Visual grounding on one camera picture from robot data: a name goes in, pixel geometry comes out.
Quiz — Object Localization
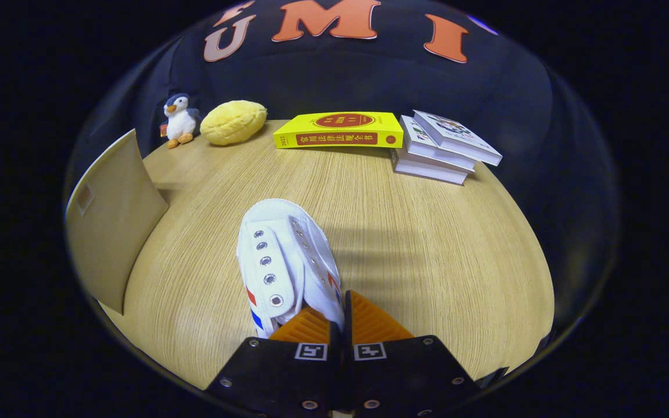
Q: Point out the white book illustrated cover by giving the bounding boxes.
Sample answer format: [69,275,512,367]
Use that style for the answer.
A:
[413,110,503,167]

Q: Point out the white canvas shoe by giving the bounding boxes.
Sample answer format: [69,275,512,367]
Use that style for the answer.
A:
[236,199,347,340]

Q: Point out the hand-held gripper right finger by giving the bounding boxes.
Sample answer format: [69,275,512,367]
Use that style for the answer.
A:
[343,289,480,418]

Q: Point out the cream fabric storage box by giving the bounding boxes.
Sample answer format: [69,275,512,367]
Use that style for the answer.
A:
[65,129,170,315]

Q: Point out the white paperback book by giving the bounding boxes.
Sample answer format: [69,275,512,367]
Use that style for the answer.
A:
[400,115,477,173]
[390,148,469,186]

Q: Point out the penguin plush toy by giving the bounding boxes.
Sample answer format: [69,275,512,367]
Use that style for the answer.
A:
[160,93,200,150]

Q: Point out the yellow round plush cushion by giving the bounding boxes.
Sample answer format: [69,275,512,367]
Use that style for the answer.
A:
[200,100,268,146]

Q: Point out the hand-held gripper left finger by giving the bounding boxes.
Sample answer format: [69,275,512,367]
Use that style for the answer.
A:
[204,305,344,418]

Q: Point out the thick yellow book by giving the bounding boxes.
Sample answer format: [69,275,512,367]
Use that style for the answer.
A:
[272,111,405,150]

